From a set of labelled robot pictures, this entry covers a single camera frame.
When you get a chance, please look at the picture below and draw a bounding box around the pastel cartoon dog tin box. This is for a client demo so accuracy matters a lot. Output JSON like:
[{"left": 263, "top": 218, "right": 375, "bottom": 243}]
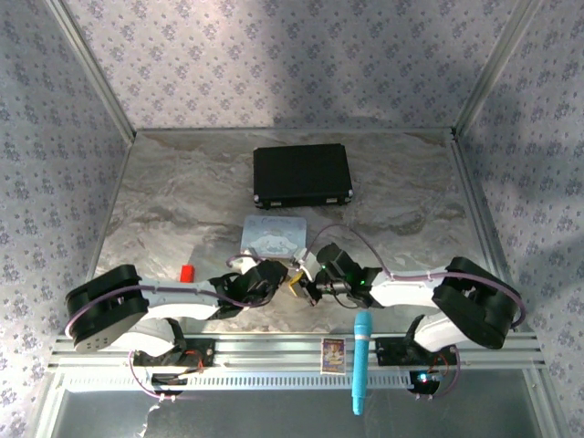
[{"left": 240, "top": 214, "right": 310, "bottom": 262}]

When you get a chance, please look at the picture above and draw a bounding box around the small picture card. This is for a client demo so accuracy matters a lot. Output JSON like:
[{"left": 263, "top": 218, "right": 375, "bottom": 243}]
[{"left": 319, "top": 337, "right": 346, "bottom": 377}]

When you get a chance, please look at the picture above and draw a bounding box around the blue marker pen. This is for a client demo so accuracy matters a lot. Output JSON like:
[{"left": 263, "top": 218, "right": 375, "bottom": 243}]
[{"left": 350, "top": 311, "right": 373, "bottom": 417}]

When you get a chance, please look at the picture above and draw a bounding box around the black hard case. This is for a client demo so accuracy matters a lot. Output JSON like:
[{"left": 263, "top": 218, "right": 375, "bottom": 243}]
[{"left": 252, "top": 142, "right": 355, "bottom": 211}]

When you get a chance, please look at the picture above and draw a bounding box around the black left controller board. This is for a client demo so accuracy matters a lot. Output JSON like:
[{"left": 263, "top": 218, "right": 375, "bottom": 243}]
[{"left": 151, "top": 372, "right": 189, "bottom": 396}]

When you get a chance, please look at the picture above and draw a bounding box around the black controller board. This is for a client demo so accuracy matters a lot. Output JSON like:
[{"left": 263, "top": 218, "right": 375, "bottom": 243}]
[
  {"left": 409, "top": 370, "right": 443, "bottom": 395},
  {"left": 151, "top": 372, "right": 189, "bottom": 396}
]

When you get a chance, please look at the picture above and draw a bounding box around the black right controller board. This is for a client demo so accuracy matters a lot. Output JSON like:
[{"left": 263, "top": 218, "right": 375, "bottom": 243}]
[{"left": 409, "top": 370, "right": 443, "bottom": 395}]

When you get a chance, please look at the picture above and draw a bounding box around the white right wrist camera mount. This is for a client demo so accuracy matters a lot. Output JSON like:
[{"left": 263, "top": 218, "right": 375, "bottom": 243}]
[{"left": 294, "top": 247, "right": 321, "bottom": 276}]

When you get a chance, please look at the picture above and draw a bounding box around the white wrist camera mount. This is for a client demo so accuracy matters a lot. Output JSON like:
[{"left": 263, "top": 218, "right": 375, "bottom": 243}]
[
  {"left": 294, "top": 247, "right": 321, "bottom": 276},
  {"left": 232, "top": 254, "right": 267, "bottom": 274}
]

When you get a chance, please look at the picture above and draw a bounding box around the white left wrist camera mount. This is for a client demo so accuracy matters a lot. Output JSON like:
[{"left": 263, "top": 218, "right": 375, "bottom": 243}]
[{"left": 232, "top": 254, "right": 267, "bottom": 274}]

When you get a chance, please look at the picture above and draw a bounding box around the purple right wrist cable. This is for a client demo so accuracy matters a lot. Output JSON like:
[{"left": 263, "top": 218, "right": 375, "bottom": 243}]
[{"left": 303, "top": 224, "right": 394, "bottom": 280}]

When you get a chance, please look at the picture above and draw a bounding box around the aluminium rail beam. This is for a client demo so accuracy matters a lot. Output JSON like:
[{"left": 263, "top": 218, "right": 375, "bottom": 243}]
[{"left": 47, "top": 331, "right": 548, "bottom": 371}]

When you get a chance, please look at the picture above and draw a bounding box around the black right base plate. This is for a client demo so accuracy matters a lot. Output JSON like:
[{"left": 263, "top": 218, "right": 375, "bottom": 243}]
[{"left": 375, "top": 336, "right": 460, "bottom": 367}]

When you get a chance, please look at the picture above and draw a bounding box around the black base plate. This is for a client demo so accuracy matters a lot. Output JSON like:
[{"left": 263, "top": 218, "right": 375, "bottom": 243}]
[
  {"left": 375, "top": 336, "right": 460, "bottom": 367},
  {"left": 132, "top": 339, "right": 217, "bottom": 369}
]

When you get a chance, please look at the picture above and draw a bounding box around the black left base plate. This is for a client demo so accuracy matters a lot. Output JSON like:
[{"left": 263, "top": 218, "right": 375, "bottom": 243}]
[{"left": 132, "top": 339, "right": 217, "bottom": 369}]

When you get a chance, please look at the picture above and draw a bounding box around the slotted grey cable duct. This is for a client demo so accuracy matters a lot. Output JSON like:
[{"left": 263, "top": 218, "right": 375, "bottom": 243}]
[{"left": 53, "top": 369, "right": 412, "bottom": 392}]

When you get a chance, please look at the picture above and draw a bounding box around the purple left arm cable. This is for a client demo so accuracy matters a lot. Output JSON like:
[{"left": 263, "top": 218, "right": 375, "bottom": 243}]
[{"left": 64, "top": 282, "right": 239, "bottom": 339}]

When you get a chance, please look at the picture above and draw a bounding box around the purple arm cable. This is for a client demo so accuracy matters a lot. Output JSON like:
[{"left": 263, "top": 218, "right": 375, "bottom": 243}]
[
  {"left": 64, "top": 282, "right": 239, "bottom": 339},
  {"left": 387, "top": 268, "right": 527, "bottom": 330}
]

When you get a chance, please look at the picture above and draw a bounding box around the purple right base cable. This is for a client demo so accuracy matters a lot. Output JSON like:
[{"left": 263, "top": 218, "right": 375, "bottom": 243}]
[{"left": 415, "top": 345, "right": 461, "bottom": 402}]

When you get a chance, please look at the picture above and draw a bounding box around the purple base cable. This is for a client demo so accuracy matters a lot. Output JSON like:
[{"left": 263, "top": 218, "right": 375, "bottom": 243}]
[
  {"left": 415, "top": 345, "right": 461, "bottom": 402},
  {"left": 129, "top": 349, "right": 162, "bottom": 403}
]

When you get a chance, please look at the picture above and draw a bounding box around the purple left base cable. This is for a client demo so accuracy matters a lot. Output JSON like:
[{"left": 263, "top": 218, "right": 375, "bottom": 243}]
[{"left": 129, "top": 349, "right": 162, "bottom": 403}]

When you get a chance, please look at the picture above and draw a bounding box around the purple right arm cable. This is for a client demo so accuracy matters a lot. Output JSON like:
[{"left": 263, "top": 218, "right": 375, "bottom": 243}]
[{"left": 387, "top": 268, "right": 527, "bottom": 330}]

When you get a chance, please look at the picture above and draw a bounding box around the aluminium side rail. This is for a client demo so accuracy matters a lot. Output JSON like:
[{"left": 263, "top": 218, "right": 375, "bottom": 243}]
[
  {"left": 86, "top": 134, "right": 136, "bottom": 275},
  {"left": 448, "top": 136, "right": 507, "bottom": 275}
]

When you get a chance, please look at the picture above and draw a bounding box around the aluminium corner post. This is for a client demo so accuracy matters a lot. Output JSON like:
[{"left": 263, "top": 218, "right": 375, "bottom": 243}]
[
  {"left": 44, "top": 0, "right": 138, "bottom": 141},
  {"left": 454, "top": 0, "right": 536, "bottom": 136}
]

